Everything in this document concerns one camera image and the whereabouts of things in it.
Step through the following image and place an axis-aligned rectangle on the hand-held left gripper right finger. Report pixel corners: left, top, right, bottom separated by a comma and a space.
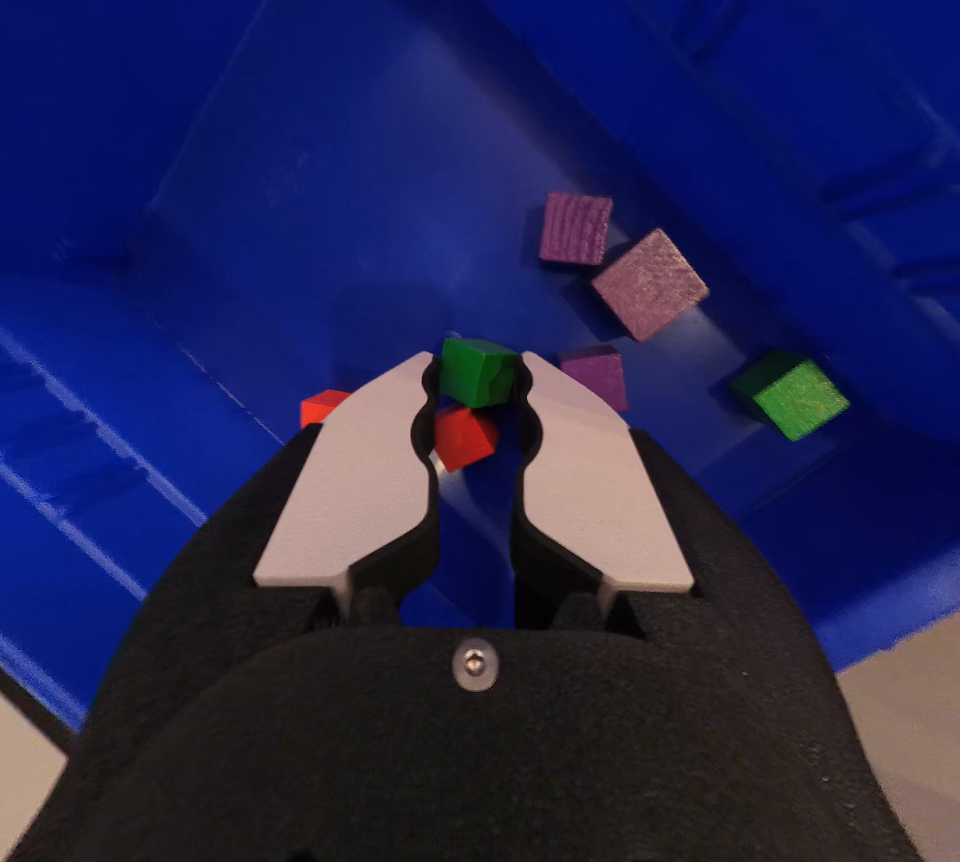
511, 351, 697, 627

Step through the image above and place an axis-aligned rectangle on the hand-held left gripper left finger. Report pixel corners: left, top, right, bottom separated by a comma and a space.
252, 351, 444, 623

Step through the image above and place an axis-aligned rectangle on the red wooden cube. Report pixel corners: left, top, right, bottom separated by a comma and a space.
300, 389, 353, 430
432, 405, 501, 474

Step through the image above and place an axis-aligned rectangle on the green wooden cube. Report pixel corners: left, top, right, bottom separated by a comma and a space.
438, 337, 522, 409
728, 349, 852, 442

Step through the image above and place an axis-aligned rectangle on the purple wooden cube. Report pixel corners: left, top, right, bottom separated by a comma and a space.
558, 345, 630, 414
590, 226, 711, 344
537, 192, 615, 268

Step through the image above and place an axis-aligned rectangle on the blue plastic bin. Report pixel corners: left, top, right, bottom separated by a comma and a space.
0, 0, 960, 733

